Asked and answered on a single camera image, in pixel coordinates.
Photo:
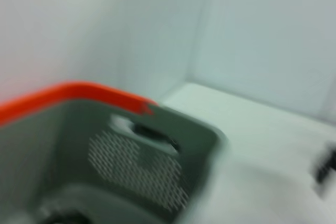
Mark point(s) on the grey perforated storage bin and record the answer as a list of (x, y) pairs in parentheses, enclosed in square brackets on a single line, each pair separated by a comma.
[(118, 169)]

